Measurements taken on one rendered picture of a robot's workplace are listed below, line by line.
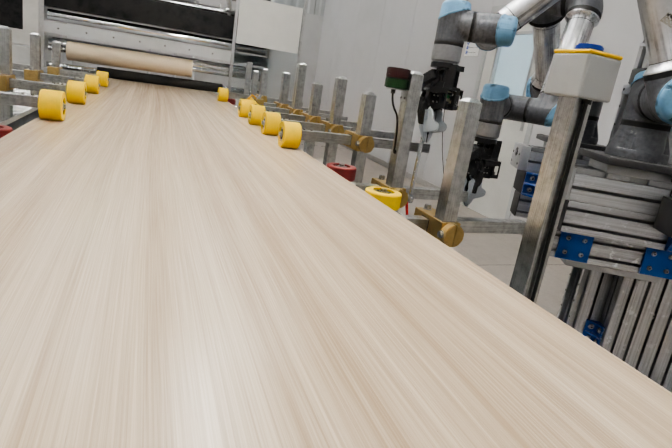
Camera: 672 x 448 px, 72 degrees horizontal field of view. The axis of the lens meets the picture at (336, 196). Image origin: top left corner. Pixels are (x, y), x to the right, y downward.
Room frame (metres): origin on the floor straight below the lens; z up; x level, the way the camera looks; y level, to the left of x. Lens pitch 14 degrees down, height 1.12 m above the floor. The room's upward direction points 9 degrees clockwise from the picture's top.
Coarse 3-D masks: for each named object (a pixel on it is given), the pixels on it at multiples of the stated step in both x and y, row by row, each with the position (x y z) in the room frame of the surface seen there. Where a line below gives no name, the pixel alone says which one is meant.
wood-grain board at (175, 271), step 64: (64, 128) 1.15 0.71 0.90; (128, 128) 1.31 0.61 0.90; (192, 128) 1.50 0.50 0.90; (256, 128) 1.76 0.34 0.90; (0, 192) 0.61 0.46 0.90; (64, 192) 0.65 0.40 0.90; (128, 192) 0.70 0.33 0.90; (192, 192) 0.76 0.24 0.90; (256, 192) 0.82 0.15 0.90; (320, 192) 0.90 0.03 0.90; (0, 256) 0.42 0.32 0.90; (64, 256) 0.45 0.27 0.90; (128, 256) 0.47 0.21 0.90; (192, 256) 0.50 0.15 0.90; (256, 256) 0.53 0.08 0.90; (320, 256) 0.56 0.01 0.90; (384, 256) 0.60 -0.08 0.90; (448, 256) 0.64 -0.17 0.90; (0, 320) 0.32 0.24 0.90; (64, 320) 0.33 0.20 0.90; (128, 320) 0.35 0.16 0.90; (192, 320) 0.36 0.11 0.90; (256, 320) 0.38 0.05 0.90; (320, 320) 0.40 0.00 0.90; (384, 320) 0.42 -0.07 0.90; (448, 320) 0.44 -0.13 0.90; (512, 320) 0.46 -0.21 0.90; (0, 384) 0.25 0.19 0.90; (64, 384) 0.26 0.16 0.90; (128, 384) 0.27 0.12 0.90; (192, 384) 0.28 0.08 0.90; (256, 384) 0.29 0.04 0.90; (320, 384) 0.30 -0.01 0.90; (384, 384) 0.31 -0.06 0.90; (448, 384) 0.33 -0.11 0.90; (512, 384) 0.34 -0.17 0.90; (576, 384) 0.36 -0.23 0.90; (640, 384) 0.37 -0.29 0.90
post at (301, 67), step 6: (300, 66) 2.13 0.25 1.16; (306, 66) 2.14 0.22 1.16; (300, 72) 2.13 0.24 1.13; (300, 78) 2.13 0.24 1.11; (300, 84) 2.14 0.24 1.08; (294, 90) 2.15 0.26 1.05; (300, 90) 2.14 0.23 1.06; (294, 96) 2.14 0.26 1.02; (300, 96) 2.14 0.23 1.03; (294, 102) 2.13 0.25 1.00; (300, 102) 2.14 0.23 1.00; (294, 108) 2.13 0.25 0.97; (300, 108) 2.14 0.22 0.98
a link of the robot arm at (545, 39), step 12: (564, 0) 1.52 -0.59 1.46; (552, 12) 1.56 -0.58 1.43; (564, 12) 1.54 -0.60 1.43; (540, 24) 1.61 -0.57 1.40; (552, 24) 1.60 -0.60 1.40; (540, 36) 1.66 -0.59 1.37; (552, 36) 1.65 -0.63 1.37; (540, 48) 1.69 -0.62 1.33; (552, 48) 1.68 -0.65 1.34; (540, 60) 1.73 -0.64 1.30; (540, 72) 1.76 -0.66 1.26; (528, 84) 1.86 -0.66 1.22; (540, 84) 1.79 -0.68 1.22; (528, 96) 1.85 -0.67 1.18
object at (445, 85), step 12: (444, 72) 1.25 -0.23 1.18; (456, 72) 1.24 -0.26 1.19; (432, 84) 1.27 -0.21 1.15; (444, 84) 1.24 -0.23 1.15; (456, 84) 1.24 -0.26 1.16; (432, 96) 1.26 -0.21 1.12; (444, 96) 1.24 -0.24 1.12; (456, 96) 1.25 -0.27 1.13; (432, 108) 1.30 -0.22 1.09; (444, 108) 1.24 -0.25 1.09; (456, 108) 1.25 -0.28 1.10
